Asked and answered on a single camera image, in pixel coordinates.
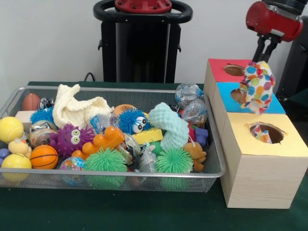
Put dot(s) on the yellow ball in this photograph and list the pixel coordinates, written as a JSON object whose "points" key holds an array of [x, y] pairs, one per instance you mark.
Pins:
{"points": [[17, 161], [10, 129]]}

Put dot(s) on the orange plastic toy block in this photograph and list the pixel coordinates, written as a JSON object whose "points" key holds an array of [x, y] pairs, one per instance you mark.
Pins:
{"points": [[103, 139]]}

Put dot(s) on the cream knitted cloth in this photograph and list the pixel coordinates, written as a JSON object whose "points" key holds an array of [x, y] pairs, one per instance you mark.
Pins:
{"points": [[77, 108]]}

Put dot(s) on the wooden box with three holes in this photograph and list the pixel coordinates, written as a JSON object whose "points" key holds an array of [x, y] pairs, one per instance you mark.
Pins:
{"points": [[260, 178]]}

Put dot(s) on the dark green table cloth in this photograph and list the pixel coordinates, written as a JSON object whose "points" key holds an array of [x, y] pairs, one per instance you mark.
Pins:
{"points": [[144, 211]]}

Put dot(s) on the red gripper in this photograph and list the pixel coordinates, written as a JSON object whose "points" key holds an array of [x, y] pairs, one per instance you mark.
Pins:
{"points": [[272, 21]]}

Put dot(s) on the purple furry monster toy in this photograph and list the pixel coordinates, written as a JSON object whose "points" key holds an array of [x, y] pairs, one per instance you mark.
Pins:
{"points": [[70, 139]]}

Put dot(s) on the mint green foam cloth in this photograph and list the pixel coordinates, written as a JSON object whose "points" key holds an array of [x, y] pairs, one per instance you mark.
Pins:
{"points": [[171, 127]]}

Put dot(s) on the white cloth with big dots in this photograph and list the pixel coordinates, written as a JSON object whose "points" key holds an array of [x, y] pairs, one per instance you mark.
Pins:
{"points": [[262, 134]]}

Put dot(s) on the black monitor panel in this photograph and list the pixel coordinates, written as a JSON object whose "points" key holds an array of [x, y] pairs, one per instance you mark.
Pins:
{"points": [[296, 67]]}

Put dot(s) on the green spiky ball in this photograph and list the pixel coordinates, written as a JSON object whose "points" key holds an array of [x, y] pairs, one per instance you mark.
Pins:
{"points": [[106, 161], [174, 161]]}

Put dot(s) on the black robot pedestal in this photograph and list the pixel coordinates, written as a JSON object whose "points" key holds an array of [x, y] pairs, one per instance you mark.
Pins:
{"points": [[139, 48]]}

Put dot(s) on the blue spiky ball with eyes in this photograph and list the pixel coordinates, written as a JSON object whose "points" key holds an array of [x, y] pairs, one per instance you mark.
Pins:
{"points": [[130, 120]]}

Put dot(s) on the small dotted cloth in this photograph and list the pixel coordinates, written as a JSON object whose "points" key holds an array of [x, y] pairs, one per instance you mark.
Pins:
{"points": [[257, 86]]}

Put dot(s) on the orange toy basketball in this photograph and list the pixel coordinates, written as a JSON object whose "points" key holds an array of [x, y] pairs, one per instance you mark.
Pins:
{"points": [[44, 156]]}

